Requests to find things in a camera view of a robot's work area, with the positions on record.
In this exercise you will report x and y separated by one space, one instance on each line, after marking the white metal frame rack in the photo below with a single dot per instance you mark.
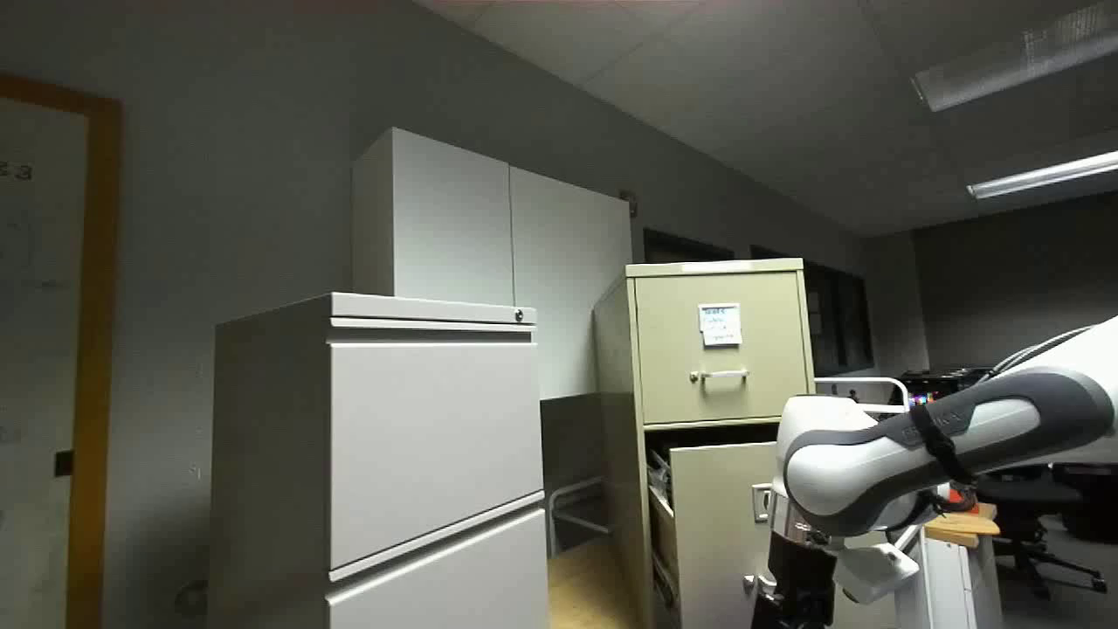
583 504

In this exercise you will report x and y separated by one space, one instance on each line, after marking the beige tall file cabinet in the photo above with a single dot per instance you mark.
682 351

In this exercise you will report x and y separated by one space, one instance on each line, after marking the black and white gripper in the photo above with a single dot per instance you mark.
798 582

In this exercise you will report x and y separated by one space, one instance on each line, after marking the dark window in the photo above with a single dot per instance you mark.
839 315

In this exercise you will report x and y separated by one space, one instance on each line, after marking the wooden board on stand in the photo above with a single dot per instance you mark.
961 527

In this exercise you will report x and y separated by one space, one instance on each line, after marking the white paper drawer label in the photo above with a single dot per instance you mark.
723 322

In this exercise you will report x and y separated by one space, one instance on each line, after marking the long ceiling light fixture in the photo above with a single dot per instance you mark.
1015 59

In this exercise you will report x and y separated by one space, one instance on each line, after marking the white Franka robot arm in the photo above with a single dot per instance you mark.
1002 424

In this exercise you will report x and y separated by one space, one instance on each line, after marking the wood framed whiteboard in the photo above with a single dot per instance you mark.
46 351

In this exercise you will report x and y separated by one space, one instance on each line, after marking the beige file drawer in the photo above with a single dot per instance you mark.
723 530

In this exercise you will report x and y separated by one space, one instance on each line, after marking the black office chair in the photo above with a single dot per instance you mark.
1049 513

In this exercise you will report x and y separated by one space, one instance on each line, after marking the short ceiling light fixture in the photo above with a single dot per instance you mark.
1039 175

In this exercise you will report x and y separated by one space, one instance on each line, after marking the white wall cupboard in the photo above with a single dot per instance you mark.
490 233

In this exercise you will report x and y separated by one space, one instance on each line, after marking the grey lateral file cabinet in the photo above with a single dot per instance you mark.
385 465

